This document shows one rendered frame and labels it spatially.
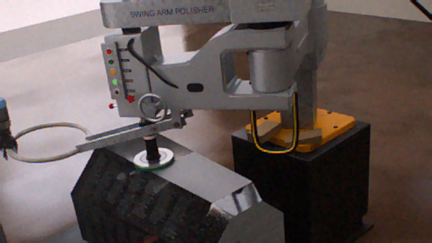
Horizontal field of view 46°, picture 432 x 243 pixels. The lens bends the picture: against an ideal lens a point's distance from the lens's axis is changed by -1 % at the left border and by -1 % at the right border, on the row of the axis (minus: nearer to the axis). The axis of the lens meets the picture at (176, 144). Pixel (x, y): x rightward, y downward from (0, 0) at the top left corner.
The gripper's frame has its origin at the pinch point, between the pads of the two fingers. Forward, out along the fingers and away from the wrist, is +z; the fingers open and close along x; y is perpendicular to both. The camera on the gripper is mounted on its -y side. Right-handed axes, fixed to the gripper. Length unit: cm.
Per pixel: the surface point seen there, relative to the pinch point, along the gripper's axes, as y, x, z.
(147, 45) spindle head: 41, 81, -67
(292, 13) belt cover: 80, 136, -84
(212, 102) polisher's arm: 60, 107, -42
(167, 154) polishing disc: 33, 87, -5
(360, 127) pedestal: 25, 203, 0
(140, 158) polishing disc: 31, 73, -4
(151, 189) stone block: 52, 75, 4
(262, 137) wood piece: 28, 142, -4
